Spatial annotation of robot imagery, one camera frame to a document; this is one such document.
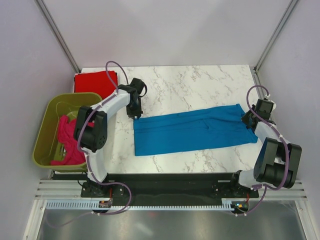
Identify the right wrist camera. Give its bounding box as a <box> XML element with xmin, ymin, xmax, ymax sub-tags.
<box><xmin>254</xmin><ymin>99</ymin><xmax>276</xmax><ymax>120</ymax></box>

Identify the folded red t shirt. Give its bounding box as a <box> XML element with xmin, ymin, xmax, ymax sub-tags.
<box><xmin>74</xmin><ymin>71</ymin><xmax>116</xmax><ymax>99</ymax></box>

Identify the blue t shirt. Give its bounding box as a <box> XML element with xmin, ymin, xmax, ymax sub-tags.
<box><xmin>133</xmin><ymin>104</ymin><xmax>258</xmax><ymax>157</ymax></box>

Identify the left aluminium frame post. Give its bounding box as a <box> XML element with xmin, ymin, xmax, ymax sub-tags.
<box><xmin>34</xmin><ymin>0</ymin><xmax>81</xmax><ymax>73</ymax></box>

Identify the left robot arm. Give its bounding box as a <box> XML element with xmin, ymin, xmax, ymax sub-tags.
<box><xmin>73</xmin><ymin>78</ymin><xmax>148</xmax><ymax>197</ymax></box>

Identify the white slotted cable duct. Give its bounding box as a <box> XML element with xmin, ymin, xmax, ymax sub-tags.
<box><xmin>46</xmin><ymin>198</ymin><xmax>251</xmax><ymax>211</ymax></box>

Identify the pink t shirt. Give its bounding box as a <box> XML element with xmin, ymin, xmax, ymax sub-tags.
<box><xmin>50</xmin><ymin>115</ymin><xmax>86</xmax><ymax>166</ymax></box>

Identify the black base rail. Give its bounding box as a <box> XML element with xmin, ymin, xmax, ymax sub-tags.
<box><xmin>53</xmin><ymin>173</ymin><xmax>259</xmax><ymax>206</ymax></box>

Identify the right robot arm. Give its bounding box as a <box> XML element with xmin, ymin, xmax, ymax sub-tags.
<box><xmin>229</xmin><ymin>99</ymin><xmax>302</xmax><ymax>197</ymax></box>

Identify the aluminium frame post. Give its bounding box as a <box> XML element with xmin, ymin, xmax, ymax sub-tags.
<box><xmin>253</xmin><ymin>0</ymin><xmax>300</xmax><ymax>73</ymax></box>
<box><xmin>34</xmin><ymin>0</ymin><xmax>81</xmax><ymax>73</ymax></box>

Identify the right aluminium frame post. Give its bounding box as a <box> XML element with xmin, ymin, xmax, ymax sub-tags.
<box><xmin>253</xmin><ymin>0</ymin><xmax>300</xmax><ymax>73</ymax></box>

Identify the olive green plastic bin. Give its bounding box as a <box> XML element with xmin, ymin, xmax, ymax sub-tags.
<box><xmin>32</xmin><ymin>92</ymin><xmax>102</xmax><ymax>173</ymax></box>

